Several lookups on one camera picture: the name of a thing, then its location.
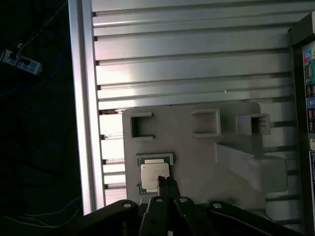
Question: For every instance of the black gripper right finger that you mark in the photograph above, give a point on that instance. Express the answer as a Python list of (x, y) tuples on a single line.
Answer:
[(233, 221)]

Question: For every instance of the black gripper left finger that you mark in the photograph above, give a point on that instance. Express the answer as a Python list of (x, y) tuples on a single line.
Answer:
[(118, 218)]

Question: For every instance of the silver CPU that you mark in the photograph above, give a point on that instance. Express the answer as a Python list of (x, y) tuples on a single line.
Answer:
[(150, 177)]

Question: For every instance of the grey parts rack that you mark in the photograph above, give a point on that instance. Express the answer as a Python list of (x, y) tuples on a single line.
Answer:
[(197, 159)]

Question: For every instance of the open grey PC case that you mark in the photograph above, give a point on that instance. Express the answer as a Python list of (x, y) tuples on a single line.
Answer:
[(299, 123)]

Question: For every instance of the white power strip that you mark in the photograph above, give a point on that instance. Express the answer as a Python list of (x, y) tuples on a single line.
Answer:
[(24, 65)]

